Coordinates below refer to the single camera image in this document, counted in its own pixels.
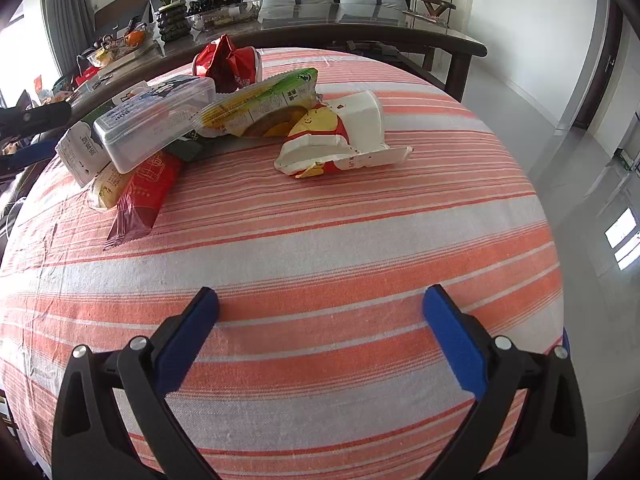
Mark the red gift bag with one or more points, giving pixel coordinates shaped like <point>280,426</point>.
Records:
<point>87,74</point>

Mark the blue plastic trash basket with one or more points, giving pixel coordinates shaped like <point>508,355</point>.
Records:
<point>566,341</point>

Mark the dark wooden coffee table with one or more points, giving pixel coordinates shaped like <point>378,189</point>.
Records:
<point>433,52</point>

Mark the green yellow snack wrapper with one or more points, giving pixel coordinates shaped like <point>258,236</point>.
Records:
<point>269,108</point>

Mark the grey curtain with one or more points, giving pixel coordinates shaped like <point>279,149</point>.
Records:
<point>70,29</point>

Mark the cream bread wrapper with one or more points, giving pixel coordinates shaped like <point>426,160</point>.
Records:
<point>106,188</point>

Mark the white green milk carton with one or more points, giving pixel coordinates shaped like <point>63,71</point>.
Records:
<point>81,149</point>

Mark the glass snack bowl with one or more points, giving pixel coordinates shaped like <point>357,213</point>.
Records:
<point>209,14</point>

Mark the glass fruit bowl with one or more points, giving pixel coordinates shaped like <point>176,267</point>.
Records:
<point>110,49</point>

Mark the white red paper box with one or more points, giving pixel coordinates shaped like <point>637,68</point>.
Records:
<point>339,135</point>

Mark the crushed red soda can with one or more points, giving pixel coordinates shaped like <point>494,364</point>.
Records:
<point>229,67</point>

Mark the dark green snack bag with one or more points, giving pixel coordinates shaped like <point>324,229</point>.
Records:
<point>189,147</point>

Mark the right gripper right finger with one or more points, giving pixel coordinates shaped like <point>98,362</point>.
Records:
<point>527,420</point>

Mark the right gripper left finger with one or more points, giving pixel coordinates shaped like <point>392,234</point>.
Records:
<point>90,439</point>

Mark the striped orange white tablecloth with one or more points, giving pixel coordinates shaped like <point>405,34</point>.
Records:
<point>321,365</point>

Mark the potted green plant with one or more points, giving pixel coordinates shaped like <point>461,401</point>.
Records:
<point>167,2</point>

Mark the red snack wrapper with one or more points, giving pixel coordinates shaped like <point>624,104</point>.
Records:
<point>144,195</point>

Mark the clear plastic food box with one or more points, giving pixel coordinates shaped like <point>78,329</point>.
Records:
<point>139,127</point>

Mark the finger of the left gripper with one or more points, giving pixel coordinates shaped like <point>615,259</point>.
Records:
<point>17,124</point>
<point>13,164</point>

